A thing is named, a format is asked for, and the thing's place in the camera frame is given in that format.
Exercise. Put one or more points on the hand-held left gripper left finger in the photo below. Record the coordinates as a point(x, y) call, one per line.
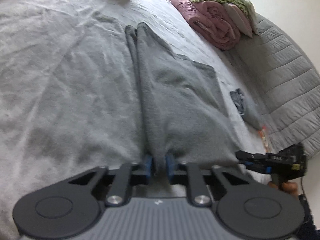
point(148, 166)

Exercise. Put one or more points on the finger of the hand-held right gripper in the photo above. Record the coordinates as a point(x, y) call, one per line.
point(262, 168)
point(250, 156)

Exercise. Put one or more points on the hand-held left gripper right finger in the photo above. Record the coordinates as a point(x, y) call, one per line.
point(170, 165)

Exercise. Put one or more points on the grey t-shirt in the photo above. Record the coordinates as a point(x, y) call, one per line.
point(180, 105)

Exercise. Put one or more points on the person's right hand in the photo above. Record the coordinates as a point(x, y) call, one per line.
point(290, 187)

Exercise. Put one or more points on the orange packet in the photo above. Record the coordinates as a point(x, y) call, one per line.
point(264, 137)

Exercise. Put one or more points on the small folded grey garment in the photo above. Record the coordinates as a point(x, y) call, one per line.
point(238, 100)

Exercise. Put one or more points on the grey quilted headboard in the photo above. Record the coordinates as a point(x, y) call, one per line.
point(287, 75)

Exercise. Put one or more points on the bed with grey sheet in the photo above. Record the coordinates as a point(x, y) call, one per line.
point(62, 80)

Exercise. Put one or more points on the pale pink pillow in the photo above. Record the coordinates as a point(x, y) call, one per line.
point(240, 20)

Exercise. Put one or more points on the pink folded quilt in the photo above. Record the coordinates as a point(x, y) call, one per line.
point(212, 22)

